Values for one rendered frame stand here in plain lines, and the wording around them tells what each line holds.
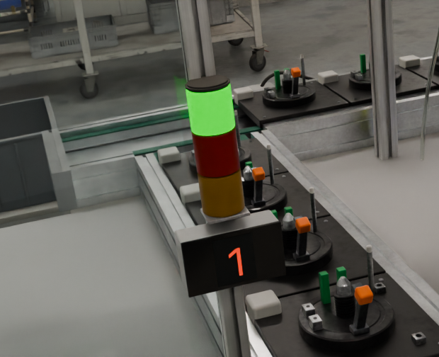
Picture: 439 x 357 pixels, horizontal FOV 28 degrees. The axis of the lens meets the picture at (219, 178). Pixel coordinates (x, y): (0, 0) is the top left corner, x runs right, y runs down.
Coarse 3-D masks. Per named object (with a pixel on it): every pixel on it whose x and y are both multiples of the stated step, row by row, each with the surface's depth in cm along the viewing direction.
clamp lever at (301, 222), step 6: (300, 216) 145; (300, 222) 142; (306, 222) 142; (300, 228) 142; (306, 228) 142; (300, 234) 143; (306, 234) 144; (300, 240) 144; (306, 240) 145; (300, 246) 145; (306, 246) 146; (300, 252) 146
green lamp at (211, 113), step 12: (192, 96) 97; (204, 96) 96; (216, 96) 96; (228, 96) 97; (192, 108) 98; (204, 108) 97; (216, 108) 97; (228, 108) 98; (192, 120) 98; (204, 120) 97; (216, 120) 97; (228, 120) 98; (204, 132) 98; (216, 132) 98
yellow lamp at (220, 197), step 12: (240, 168) 102; (204, 180) 101; (216, 180) 100; (228, 180) 100; (240, 180) 102; (204, 192) 101; (216, 192) 100; (228, 192) 101; (240, 192) 102; (204, 204) 102; (216, 204) 101; (228, 204) 101; (240, 204) 102; (216, 216) 102; (228, 216) 102
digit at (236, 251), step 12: (228, 240) 102; (240, 240) 103; (252, 240) 103; (216, 252) 103; (228, 252) 103; (240, 252) 103; (252, 252) 104; (216, 264) 103; (228, 264) 104; (240, 264) 104; (252, 264) 104; (228, 276) 104; (240, 276) 105; (252, 276) 105
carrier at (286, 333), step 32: (320, 288) 133; (256, 320) 135; (288, 320) 134; (320, 320) 127; (352, 320) 128; (384, 320) 127; (416, 320) 130; (288, 352) 126; (320, 352) 125; (352, 352) 124; (384, 352) 123; (416, 352) 123
